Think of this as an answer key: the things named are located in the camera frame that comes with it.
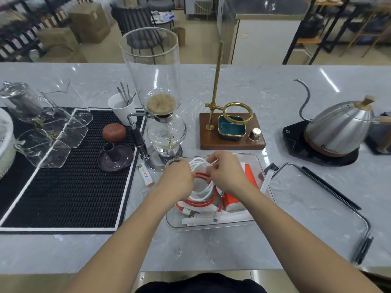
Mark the person's right hand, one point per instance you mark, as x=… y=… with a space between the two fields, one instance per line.
x=230 y=173

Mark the person's left hand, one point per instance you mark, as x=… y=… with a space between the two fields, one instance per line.
x=175 y=183

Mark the clear plastic container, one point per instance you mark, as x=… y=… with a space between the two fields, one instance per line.
x=253 y=161

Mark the person's left forearm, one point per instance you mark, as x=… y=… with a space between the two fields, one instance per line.
x=122 y=247

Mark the person's right forearm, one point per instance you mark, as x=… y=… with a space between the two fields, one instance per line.
x=305 y=247

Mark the clear container lid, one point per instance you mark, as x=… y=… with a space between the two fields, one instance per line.
x=317 y=210

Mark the person's black clothing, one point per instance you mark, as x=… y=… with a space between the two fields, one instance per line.
x=201 y=285

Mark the large cardboard box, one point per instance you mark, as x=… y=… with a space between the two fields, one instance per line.
x=90 y=24

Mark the orange tissue pack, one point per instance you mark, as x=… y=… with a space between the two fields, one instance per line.
x=250 y=176

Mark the white orange lighter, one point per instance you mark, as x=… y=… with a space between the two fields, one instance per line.
x=146 y=175

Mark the wooden brass pour-over stand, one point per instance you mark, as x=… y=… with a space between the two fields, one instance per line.
x=210 y=141

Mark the teal square dish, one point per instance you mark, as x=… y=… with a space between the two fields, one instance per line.
x=230 y=128

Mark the small metal cylinder cap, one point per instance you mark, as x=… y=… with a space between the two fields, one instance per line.
x=255 y=134

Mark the purple saucer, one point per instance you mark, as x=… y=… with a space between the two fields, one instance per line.
x=122 y=163

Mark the black kettle base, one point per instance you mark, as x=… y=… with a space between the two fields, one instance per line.
x=291 y=140

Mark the small purple cup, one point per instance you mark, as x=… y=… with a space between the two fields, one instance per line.
x=109 y=152

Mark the brown round clay lid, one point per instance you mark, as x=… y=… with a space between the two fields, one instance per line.
x=114 y=133

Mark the white ceramic cup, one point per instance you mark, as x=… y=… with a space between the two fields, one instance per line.
x=120 y=114

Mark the black rubber bar mat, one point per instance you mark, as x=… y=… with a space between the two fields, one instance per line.
x=76 y=198

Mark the steel gooseneck kettle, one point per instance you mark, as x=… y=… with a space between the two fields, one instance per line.
x=336 y=134

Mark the tall clear glass pitcher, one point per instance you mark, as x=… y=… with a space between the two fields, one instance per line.
x=84 y=116

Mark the clear glass pitcher gold trim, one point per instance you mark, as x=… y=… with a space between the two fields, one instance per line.
x=68 y=132

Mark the glass siphon coffee maker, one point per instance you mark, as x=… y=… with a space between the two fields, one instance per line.
x=149 y=64

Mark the white counter cabinet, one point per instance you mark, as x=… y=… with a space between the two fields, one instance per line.
x=265 y=42

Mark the brown paper bag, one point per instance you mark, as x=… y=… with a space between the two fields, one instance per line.
x=175 y=38
x=182 y=36

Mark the round side table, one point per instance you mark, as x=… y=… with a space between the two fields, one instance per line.
x=163 y=18

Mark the black bag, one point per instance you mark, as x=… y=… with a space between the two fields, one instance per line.
x=313 y=25

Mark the dark slatted chair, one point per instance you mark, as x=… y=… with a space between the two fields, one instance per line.
x=131 y=18

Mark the white appliance unit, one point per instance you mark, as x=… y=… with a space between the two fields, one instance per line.
x=198 y=6

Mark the white plastic basket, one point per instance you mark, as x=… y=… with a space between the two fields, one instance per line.
x=6 y=158

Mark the glass teapot with metal lid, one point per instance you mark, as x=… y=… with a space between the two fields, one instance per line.
x=23 y=102

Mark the grey cushioned chair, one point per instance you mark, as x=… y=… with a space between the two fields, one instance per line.
x=160 y=4

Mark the row of dark labelled bottles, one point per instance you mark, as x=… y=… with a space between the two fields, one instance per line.
x=21 y=38

